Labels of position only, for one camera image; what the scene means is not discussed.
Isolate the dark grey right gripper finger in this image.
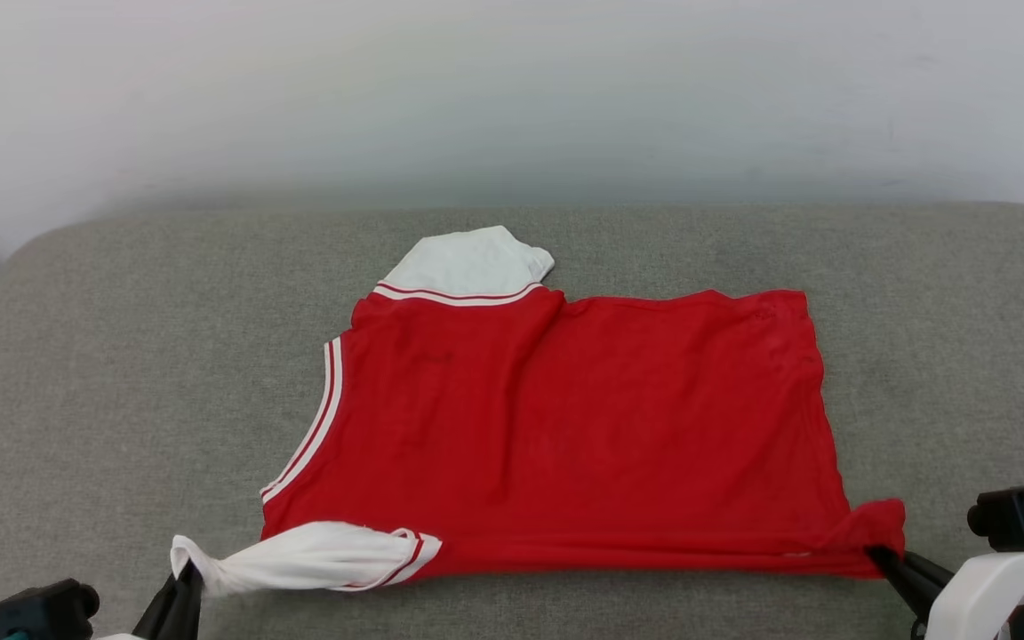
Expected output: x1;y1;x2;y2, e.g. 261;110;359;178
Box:
866;545;932;625
899;550;956;589

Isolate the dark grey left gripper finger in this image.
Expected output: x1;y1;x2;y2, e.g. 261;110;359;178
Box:
176;560;204;640
132;569;184;640

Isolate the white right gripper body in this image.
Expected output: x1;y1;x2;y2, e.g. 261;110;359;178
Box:
924;542;1024;640

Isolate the red white sleeveless jersey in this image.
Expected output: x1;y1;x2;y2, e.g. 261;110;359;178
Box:
170;225;907;598

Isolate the grey fabric sofa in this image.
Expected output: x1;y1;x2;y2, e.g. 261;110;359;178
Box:
0;203;1024;640

